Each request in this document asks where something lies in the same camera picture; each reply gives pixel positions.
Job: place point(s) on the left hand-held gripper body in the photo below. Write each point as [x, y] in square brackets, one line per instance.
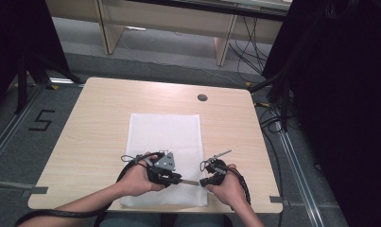
[164, 162]

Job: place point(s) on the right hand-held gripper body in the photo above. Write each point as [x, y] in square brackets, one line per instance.
[218, 167]

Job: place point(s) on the white mesh cloth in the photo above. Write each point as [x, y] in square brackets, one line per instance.
[164, 135]

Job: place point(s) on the person's right hand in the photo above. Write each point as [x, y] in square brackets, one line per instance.
[230, 190]

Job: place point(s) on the person's left hand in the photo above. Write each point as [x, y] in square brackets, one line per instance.
[136, 181]

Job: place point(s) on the grey tape strip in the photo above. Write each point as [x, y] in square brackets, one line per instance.
[33, 190]
[275, 199]

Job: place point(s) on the grey round table grommet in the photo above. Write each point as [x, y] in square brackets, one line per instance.
[202, 97]

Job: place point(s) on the black metal stand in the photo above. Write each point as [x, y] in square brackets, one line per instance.
[281, 91]
[22, 82]

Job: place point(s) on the light wooden desk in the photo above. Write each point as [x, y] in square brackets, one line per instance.
[166, 20]

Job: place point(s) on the black curtain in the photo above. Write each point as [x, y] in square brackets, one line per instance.
[18, 38]
[342, 94]

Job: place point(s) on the metal floor rail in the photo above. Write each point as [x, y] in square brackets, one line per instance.
[8, 129]
[300, 176]

